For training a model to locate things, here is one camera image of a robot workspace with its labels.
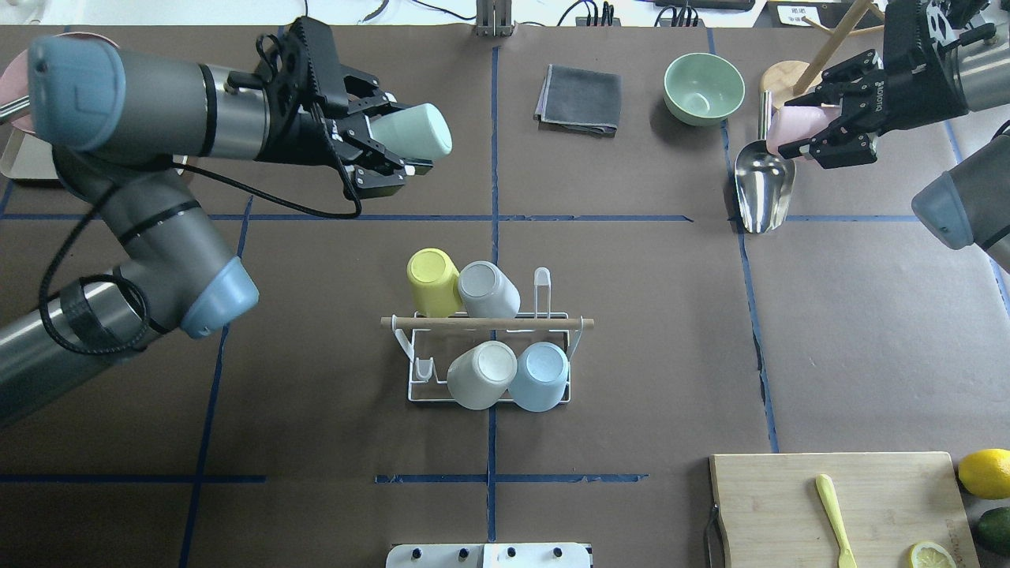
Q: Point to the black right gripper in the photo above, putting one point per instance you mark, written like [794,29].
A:
[918,96]

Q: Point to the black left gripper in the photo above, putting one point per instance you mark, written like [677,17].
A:
[293,134]

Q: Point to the mint green cup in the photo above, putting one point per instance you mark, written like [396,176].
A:
[419,132]

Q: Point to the pink cup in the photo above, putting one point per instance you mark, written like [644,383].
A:
[792,123]

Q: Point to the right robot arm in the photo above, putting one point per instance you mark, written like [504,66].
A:
[969,204]

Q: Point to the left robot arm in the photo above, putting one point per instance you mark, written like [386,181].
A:
[146,259]

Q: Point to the yellow cup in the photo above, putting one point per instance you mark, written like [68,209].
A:
[433,279]

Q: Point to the grey cup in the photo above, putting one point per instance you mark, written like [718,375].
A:
[487,293]

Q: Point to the white cup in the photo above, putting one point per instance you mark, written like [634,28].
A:
[478,378]

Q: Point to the light blue cup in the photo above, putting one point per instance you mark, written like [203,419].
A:
[542,375]

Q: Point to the steel scoop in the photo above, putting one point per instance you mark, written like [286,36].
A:
[763,180]

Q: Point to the green bowl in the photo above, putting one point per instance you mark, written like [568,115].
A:
[703,89]

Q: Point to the grey folded cloth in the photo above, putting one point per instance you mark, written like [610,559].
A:
[582,100]

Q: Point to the beige plastic tray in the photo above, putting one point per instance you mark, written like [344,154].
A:
[27,158]

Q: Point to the pink bowl with ice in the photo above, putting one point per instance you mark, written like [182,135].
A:
[14,80]

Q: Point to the yellow plastic knife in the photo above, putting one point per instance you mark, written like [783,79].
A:
[826,490]

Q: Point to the whole lemon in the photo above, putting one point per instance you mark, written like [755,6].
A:
[985,473]

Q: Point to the wooden cutting board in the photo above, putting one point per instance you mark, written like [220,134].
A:
[771,513]

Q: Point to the green avocado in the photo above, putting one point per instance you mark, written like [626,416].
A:
[992,531]

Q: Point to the lemon half slice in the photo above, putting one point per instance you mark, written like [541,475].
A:
[928,554]

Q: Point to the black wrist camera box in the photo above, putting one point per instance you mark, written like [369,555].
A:
[325,71]

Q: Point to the aluminium frame post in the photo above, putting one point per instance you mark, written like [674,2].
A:
[494,18]

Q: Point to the white wire cup rack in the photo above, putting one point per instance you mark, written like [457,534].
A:
[425,385]

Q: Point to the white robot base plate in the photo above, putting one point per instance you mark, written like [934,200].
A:
[532,554]

